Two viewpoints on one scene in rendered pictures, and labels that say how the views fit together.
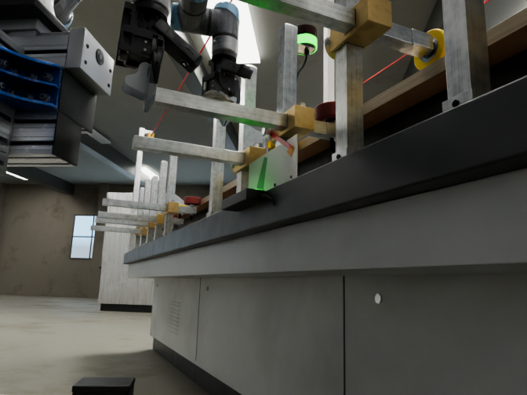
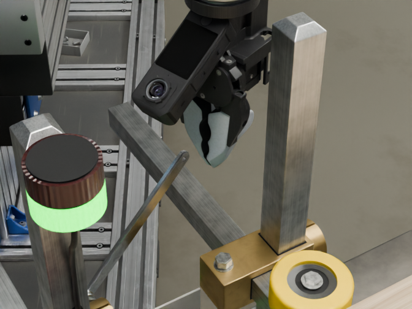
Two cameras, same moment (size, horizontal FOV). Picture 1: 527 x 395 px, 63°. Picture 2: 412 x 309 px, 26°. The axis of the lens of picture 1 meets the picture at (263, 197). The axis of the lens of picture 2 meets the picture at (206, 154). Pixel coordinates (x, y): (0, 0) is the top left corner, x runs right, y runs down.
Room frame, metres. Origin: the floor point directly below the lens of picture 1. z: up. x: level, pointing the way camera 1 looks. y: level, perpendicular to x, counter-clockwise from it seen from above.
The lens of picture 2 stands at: (1.02, -0.60, 1.55)
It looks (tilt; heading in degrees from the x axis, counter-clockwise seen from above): 41 degrees down; 83
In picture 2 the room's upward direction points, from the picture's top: straight up
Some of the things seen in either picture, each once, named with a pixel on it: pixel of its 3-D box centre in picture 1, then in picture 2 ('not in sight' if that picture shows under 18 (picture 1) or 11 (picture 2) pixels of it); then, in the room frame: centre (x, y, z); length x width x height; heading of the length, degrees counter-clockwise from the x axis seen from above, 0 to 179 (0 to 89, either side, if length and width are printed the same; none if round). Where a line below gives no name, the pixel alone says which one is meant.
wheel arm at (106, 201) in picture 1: (150, 207); not in sight; (2.02, 0.53, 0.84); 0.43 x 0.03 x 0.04; 114
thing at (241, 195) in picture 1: (246, 202); not in sight; (1.00, 0.04, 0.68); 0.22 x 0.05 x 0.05; 24
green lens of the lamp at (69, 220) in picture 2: (304, 44); (67, 194); (0.97, -0.09, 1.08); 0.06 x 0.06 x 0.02
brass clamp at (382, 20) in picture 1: (355, 30); not in sight; (0.70, -0.16, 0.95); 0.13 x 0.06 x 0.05; 24
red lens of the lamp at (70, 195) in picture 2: (304, 35); (63, 170); (0.97, -0.09, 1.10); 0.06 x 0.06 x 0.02
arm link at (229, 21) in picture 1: (224, 24); not in sight; (1.12, 0.13, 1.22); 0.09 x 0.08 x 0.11; 103
